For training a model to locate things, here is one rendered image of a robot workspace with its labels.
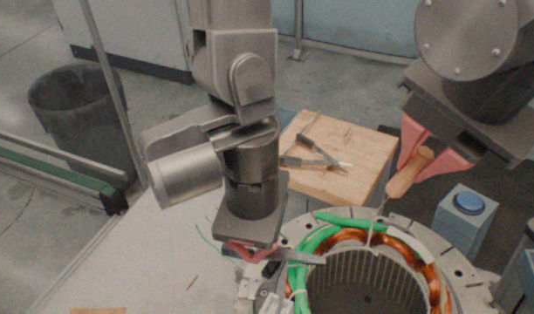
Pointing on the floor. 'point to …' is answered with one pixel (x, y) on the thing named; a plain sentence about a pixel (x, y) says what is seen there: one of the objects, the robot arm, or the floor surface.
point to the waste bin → (99, 146)
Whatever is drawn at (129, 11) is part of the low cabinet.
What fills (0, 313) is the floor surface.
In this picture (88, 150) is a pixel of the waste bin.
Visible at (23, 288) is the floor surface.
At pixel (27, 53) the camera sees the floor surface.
